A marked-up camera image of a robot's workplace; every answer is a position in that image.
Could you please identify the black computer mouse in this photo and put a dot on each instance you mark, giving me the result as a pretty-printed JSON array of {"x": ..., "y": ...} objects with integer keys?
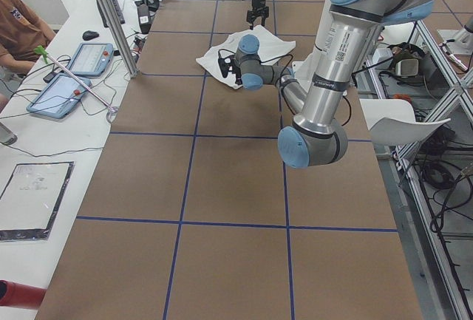
[{"x": 89, "y": 35}]

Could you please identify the person in brown shirt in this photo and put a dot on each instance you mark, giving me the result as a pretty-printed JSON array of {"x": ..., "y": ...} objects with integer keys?
[{"x": 22, "y": 30}]

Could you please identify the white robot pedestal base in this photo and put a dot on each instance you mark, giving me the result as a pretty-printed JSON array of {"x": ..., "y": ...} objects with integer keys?
[{"x": 304, "y": 70}]

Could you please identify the blue teach pendant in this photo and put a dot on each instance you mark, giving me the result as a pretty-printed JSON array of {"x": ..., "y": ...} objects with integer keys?
[
  {"x": 91, "y": 59},
  {"x": 59, "y": 97}
]

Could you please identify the pink stick green clip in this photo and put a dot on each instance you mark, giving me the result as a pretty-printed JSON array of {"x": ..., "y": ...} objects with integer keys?
[{"x": 111, "y": 110}]

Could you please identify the aluminium frame post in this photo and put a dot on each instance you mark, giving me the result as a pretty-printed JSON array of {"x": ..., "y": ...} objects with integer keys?
[{"x": 118, "y": 36}]

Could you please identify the lower blue teach pendant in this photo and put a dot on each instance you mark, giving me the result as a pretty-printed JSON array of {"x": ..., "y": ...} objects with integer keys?
[{"x": 59, "y": 97}]

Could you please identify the upper blue teach pendant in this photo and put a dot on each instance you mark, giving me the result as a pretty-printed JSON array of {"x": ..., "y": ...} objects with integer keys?
[{"x": 91, "y": 59}]

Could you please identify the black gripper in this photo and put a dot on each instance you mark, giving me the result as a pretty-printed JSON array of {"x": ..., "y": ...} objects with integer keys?
[
  {"x": 257, "y": 2},
  {"x": 239, "y": 72}
]

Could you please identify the white plastic chair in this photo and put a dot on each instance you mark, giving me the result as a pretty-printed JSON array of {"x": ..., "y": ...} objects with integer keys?
[{"x": 392, "y": 122}]

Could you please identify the red cylinder object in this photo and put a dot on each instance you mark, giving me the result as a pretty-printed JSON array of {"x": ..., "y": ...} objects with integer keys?
[{"x": 21, "y": 296}]

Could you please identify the black power adapter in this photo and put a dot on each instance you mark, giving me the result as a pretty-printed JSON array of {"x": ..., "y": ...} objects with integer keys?
[{"x": 144, "y": 18}]

